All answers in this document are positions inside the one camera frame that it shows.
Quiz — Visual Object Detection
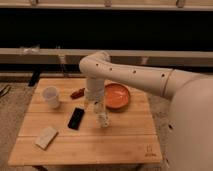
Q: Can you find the small clear plastic bottle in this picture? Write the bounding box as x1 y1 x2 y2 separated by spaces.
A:
94 102 109 128

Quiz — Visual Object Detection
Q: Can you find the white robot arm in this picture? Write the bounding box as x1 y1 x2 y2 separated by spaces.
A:
79 51 213 171

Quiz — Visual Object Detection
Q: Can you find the brown sausage snack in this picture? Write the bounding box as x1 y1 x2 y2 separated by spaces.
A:
70 88 84 99

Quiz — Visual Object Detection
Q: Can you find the orange bowl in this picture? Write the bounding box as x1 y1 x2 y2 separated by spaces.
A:
105 83 130 110

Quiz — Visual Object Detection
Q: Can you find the black smartphone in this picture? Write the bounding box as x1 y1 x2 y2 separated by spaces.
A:
68 108 85 130

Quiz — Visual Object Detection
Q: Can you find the white plastic cup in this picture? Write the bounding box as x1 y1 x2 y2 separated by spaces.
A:
42 86 60 109

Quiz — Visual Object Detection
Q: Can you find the wooden table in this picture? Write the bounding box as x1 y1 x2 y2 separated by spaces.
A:
8 78 162 166

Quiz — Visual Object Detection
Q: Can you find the white rectangular block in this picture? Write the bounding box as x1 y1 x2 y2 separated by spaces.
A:
35 126 58 150

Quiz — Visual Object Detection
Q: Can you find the long grey rail beam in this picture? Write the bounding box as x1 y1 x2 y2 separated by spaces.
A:
0 47 213 67

